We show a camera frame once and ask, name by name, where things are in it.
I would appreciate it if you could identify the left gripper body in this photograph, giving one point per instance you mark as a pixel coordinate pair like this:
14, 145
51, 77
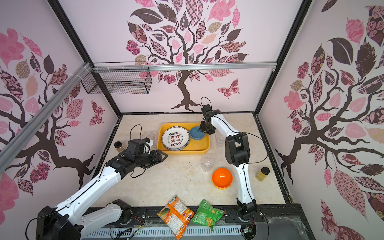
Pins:
147, 160

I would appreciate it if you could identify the clear cup right of bin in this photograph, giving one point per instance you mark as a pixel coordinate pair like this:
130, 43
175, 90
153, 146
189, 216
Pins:
220, 139

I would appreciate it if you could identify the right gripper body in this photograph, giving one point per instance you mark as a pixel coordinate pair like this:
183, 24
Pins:
206, 129

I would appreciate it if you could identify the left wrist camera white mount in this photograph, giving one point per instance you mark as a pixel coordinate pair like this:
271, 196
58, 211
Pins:
148, 143

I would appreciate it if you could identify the clear cup of bin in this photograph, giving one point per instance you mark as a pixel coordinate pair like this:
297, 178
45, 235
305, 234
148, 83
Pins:
220, 139
150, 136

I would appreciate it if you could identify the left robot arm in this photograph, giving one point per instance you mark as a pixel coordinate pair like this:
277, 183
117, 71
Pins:
69, 221

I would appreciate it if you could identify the yellow plastic bin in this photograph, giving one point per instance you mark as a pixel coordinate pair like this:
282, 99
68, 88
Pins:
194, 147

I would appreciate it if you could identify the clear cup left of bin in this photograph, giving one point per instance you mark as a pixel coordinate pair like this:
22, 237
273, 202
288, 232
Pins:
150, 136

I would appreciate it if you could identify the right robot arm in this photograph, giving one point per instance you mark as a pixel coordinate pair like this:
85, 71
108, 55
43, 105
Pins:
237, 154

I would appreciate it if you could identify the clear cup near bowls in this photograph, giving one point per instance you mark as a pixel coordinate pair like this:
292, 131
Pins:
207, 162

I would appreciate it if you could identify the orange bowl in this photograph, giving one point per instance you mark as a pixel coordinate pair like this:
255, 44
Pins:
222, 177

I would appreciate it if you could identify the yellow bowl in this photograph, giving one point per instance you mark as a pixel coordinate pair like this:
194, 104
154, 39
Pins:
222, 188

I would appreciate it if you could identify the yellow jar black lid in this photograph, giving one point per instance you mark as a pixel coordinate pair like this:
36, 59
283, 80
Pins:
263, 173

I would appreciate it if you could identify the black wire basket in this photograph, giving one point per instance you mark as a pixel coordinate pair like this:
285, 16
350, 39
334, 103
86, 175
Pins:
118, 78

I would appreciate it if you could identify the black-capped bottle left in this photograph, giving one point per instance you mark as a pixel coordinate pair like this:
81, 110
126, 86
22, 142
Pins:
119, 146

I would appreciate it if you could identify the green snack bag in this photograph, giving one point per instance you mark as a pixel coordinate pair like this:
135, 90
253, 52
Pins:
207, 215

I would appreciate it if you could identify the orange snack bag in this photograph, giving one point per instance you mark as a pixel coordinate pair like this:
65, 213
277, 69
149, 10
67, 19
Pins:
176, 215

